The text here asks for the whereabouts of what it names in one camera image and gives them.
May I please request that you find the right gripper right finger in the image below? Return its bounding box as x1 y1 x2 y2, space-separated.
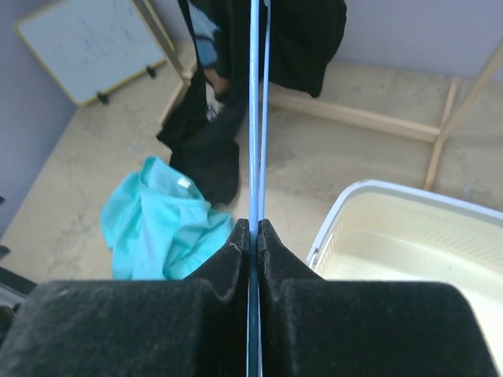
258 220 497 376

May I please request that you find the white laundry basket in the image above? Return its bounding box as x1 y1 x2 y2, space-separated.
307 180 502 369

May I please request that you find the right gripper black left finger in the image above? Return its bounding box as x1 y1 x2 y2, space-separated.
1 220 249 376

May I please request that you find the light blue wire hanger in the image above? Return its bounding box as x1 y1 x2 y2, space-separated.
247 1 262 376

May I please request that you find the wooden clothes rack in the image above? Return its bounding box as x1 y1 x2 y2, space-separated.
133 1 502 191

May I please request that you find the black t shirt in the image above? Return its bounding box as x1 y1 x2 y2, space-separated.
156 0 347 205

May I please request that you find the teal t shirt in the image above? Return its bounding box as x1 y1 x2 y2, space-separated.
100 156 234 280

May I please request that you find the small whiteboard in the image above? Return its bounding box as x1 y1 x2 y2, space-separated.
17 0 166 106

